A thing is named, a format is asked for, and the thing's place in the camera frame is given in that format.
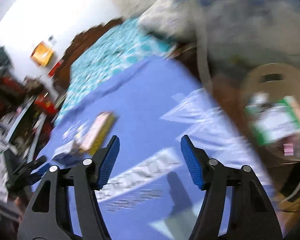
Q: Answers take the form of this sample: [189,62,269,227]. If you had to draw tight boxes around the blue white packet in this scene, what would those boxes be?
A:
[51,142,79,164]

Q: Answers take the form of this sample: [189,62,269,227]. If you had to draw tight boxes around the clear storage box blue handle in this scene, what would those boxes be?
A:
[172,0,300,85]

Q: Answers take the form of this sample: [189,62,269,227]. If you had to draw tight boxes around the red wall calendar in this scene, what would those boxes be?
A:
[48,59,64,78]

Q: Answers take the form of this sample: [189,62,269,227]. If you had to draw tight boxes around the grey shelf unit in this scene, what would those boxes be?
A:
[0,75,53,175]

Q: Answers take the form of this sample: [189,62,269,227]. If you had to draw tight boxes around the brown handbag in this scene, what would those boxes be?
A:
[22,76,44,96]

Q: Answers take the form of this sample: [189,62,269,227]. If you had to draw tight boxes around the patterned cream pillow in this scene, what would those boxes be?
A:
[137,0,200,43]

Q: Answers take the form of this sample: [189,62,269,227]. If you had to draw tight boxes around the clear bottle green label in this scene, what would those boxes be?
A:
[245,95,300,147]

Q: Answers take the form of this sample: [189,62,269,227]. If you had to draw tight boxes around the pink cardboard box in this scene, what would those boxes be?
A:
[79,112,118,155]

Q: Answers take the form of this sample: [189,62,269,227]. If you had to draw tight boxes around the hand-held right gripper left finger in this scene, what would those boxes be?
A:
[17,135,120,240]

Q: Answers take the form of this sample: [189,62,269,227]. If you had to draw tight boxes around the blue printed cloth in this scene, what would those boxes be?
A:
[31,56,278,240]

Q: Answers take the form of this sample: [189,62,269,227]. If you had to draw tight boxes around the orange calendar on wall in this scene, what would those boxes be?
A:
[31,41,56,67]

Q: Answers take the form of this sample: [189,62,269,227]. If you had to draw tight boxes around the pink packet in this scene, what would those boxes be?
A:
[283,143,295,156]

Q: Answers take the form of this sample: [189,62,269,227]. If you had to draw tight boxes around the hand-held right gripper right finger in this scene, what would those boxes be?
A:
[180,134,283,240]

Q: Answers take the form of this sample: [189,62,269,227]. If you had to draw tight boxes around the white cable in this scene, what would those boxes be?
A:
[195,10,213,90]

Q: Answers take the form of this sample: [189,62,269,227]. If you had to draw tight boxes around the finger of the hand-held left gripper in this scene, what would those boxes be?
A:
[14,156,47,174]
[27,169,52,183]

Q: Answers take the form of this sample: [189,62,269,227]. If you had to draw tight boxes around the carved wooden headboard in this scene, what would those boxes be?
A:
[52,17,123,90]

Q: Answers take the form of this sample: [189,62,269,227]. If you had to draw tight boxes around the teal patterned bedspread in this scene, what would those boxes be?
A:
[56,17,177,120]

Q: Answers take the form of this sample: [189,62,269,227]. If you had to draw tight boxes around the red gift box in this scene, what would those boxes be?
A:
[34,94,58,117]

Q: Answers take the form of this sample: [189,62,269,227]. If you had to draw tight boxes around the hanging red dark jackets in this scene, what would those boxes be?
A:
[0,46,24,105]

